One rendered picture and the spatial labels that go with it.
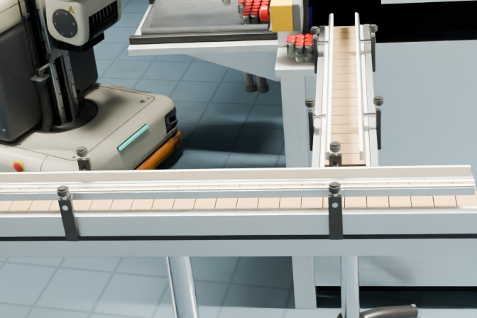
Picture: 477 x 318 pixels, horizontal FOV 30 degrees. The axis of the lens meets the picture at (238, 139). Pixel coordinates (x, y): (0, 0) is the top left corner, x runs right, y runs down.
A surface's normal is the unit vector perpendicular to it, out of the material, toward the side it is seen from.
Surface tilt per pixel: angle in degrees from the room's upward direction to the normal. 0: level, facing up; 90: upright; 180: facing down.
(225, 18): 0
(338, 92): 0
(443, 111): 90
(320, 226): 90
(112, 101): 0
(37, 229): 90
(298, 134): 90
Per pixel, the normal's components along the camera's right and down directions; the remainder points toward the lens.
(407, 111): -0.10, 0.51
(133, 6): -0.08, -0.86
